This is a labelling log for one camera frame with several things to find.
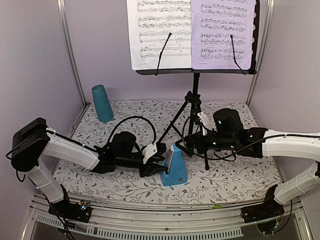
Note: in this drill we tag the purple sheet music page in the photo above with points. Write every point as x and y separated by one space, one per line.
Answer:
222 34

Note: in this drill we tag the sheet music booklet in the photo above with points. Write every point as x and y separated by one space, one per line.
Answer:
160 33

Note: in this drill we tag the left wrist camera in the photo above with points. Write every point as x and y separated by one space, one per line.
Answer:
154 152

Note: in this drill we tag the blue metronome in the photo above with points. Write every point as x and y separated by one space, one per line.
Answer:
177 173

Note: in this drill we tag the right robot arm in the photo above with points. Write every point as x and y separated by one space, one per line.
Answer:
257 142

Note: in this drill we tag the black music stand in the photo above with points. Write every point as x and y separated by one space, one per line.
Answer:
193 98

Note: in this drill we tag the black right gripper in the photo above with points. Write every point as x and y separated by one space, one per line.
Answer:
198 137

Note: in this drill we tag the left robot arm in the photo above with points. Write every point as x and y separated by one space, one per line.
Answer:
36 139

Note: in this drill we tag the teal ceramic vase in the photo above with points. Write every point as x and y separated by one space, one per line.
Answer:
102 104

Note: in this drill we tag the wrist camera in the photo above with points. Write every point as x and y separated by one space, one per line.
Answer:
204 122
154 152

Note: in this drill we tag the aluminium front rail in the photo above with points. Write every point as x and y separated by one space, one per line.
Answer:
125 220

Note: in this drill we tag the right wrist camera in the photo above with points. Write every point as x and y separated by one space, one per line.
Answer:
204 122

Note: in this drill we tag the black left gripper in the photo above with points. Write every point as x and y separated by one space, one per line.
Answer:
150 168

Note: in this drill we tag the green tape piece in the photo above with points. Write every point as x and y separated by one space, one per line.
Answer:
217 206

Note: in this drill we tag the aluminium frame post right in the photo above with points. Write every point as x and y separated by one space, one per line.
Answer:
265 21

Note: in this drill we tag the floral table mat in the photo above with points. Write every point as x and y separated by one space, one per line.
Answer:
238 179

